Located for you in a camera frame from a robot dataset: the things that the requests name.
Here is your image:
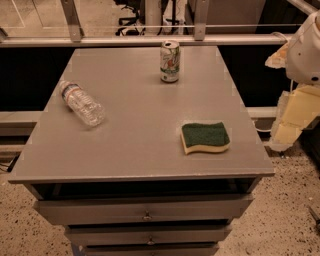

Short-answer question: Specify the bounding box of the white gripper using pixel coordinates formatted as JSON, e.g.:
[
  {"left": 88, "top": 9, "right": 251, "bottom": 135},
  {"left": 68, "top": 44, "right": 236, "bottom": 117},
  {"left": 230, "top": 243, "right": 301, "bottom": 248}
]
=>
[{"left": 265, "top": 10, "right": 320, "bottom": 152}]

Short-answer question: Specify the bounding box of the white green 7up can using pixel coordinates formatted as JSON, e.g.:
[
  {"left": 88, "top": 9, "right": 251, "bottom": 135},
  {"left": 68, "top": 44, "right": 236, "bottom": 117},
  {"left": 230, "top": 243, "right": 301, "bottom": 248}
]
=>
[{"left": 160, "top": 40, "right": 180, "bottom": 83}]

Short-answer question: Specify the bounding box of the green yellow scrub sponge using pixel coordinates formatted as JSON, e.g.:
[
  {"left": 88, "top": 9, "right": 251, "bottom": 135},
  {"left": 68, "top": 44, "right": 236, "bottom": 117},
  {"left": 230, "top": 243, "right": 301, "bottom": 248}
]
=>
[{"left": 181, "top": 122, "right": 230, "bottom": 155}]

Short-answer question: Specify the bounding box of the black office chair base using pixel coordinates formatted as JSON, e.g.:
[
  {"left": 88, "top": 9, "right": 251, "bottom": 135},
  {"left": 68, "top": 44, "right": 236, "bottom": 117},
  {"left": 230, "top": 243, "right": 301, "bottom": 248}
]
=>
[{"left": 113, "top": 0, "right": 144, "bottom": 36}]

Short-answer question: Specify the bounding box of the grey drawer cabinet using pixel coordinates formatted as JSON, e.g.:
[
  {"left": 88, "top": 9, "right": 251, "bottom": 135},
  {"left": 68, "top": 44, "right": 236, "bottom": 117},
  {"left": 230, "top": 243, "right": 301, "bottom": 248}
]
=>
[{"left": 7, "top": 45, "right": 276, "bottom": 256}]

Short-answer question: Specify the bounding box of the middle grey drawer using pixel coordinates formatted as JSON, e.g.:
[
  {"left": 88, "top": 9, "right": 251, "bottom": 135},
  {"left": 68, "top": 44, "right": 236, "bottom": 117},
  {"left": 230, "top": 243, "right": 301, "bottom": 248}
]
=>
[{"left": 65, "top": 223, "right": 231, "bottom": 246}]

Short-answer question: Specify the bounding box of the grey drawer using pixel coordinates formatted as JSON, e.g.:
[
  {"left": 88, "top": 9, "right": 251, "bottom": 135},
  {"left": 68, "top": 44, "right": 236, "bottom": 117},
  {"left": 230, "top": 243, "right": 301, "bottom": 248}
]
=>
[
  {"left": 84, "top": 243, "right": 219, "bottom": 256},
  {"left": 34, "top": 194, "right": 253, "bottom": 225},
  {"left": 65, "top": 223, "right": 231, "bottom": 246}
]

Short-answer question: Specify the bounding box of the clear plastic water bottle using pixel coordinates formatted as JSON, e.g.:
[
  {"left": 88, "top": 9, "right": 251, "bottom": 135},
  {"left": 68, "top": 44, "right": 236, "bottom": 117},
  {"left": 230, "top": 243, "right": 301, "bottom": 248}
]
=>
[{"left": 59, "top": 81, "right": 105, "bottom": 127}]

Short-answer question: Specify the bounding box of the bottom grey drawer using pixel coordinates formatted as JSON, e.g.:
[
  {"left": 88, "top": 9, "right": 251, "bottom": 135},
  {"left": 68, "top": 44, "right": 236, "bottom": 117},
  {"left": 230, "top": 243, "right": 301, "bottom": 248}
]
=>
[{"left": 84, "top": 243, "right": 219, "bottom": 256}]

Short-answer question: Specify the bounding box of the top grey drawer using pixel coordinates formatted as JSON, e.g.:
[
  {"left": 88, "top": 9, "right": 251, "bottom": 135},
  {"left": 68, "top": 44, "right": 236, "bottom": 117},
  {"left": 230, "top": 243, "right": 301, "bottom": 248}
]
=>
[{"left": 34, "top": 194, "right": 253, "bottom": 225}]

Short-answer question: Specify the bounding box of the white cable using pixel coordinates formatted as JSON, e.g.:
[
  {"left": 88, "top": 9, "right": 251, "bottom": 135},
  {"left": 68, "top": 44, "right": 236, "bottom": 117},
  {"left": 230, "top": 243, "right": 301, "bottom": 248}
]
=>
[{"left": 252, "top": 119, "right": 276, "bottom": 134}]

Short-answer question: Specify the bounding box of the metal railing frame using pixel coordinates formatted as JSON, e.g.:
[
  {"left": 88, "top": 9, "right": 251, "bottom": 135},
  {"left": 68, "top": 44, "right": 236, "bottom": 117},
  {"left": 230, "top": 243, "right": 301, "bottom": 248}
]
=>
[{"left": 0, "top": 0, "right": 320, "bottom": 48}]

